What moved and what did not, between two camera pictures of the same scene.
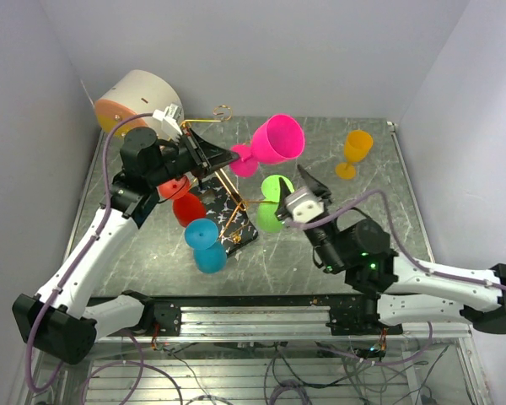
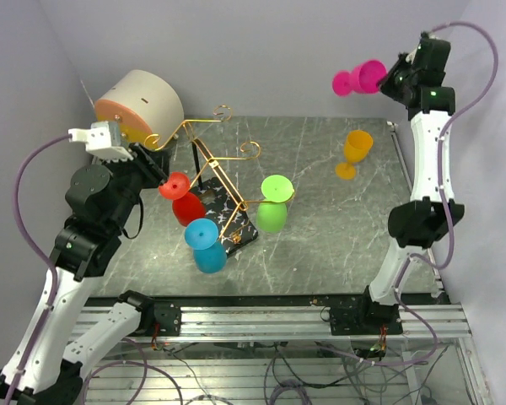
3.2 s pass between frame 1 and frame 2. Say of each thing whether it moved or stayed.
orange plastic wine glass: stayed
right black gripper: moved
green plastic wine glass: stayed
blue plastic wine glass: stayed
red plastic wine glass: stayed
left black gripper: moved
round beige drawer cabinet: stayed
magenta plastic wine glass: moved
